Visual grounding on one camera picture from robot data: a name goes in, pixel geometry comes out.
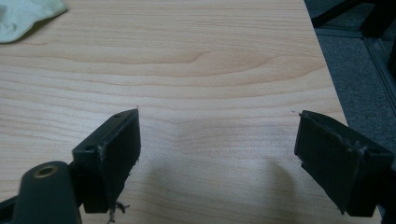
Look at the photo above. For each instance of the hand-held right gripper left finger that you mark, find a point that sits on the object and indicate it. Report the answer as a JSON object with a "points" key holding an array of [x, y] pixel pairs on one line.
{"points": [[115, 146]]}

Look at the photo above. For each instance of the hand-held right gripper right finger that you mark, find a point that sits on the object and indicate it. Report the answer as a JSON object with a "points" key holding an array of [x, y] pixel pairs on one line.
{"points": [[336, 155]]}

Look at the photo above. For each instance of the light green cloth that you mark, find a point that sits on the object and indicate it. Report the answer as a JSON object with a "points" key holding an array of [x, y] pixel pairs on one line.
{"points": [[21, 18]]}

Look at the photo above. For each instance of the black metal stand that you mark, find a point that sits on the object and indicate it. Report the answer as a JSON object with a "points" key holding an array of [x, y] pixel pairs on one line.
{"points": [[376, 18]]}

